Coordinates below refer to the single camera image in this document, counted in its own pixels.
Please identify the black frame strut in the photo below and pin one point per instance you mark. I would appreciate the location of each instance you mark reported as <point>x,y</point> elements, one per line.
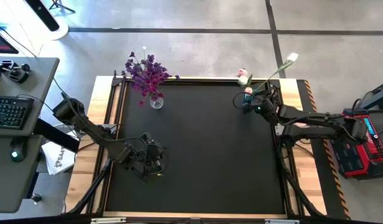
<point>92,189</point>
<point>298,189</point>

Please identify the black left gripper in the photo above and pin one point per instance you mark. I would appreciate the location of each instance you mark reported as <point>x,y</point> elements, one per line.
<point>143,160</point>

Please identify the black mat with hazard stripes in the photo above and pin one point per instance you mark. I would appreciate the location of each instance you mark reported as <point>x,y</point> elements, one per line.
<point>301,90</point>

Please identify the sparse purple flower sprig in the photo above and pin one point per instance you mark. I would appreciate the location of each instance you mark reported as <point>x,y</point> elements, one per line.
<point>131,54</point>

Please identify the black desk support bar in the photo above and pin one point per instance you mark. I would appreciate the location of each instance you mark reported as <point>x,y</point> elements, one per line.
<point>54,134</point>

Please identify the black aluminium table frame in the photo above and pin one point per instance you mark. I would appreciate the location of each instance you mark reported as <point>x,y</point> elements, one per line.
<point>210,80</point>

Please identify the black round knob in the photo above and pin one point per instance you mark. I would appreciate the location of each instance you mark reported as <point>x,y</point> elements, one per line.
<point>36,198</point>

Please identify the clear glass vase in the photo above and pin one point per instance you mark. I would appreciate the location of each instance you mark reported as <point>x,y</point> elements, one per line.
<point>156,102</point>

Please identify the black computer mouse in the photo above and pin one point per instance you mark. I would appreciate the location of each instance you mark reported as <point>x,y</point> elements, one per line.
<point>18,146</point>

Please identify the dense purple flower bunch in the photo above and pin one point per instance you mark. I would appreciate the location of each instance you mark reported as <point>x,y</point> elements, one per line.
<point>160,73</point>
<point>151,59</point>

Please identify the black stand leg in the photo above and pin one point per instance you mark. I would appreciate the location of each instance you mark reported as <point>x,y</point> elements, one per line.
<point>378,95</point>

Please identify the black floor tripod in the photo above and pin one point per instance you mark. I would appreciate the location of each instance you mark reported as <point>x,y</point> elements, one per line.
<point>58,3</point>

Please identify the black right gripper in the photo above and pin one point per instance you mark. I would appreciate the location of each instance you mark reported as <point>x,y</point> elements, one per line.
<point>267,105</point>

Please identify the backlit black keyboard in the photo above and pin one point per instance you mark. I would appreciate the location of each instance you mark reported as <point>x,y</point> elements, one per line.
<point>11,112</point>

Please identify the black desk clamp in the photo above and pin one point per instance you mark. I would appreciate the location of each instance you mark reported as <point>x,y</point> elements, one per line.
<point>15,74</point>

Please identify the silver metal bracket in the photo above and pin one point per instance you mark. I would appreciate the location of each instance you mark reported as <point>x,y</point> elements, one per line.
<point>281,221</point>
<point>107,220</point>

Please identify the blue cut glass vase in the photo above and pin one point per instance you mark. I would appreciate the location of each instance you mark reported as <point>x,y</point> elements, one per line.
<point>248,98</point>

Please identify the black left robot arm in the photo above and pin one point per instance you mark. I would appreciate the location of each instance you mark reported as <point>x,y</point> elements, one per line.
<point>95,133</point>

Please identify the white artificial tulip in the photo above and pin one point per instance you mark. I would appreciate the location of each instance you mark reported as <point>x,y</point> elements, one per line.
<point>292,57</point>
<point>243,80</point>

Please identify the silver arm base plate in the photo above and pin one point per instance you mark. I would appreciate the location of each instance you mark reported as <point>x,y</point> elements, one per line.
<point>279,129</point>

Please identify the grey desk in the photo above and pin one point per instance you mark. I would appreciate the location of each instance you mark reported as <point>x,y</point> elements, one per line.
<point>11,186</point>

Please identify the white stand with black panel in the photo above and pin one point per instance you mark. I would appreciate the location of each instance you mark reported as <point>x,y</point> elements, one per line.
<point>59,31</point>

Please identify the white printed paper bag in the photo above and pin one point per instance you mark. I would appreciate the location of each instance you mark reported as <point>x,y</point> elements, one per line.
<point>59,158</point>

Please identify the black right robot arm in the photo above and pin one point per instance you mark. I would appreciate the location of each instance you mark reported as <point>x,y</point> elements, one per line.
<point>316,123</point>

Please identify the dark laptop screen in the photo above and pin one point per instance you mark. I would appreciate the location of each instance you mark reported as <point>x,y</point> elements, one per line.
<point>0,43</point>

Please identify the wooden workbench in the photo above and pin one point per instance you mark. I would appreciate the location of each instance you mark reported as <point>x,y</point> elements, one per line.
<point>98,90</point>

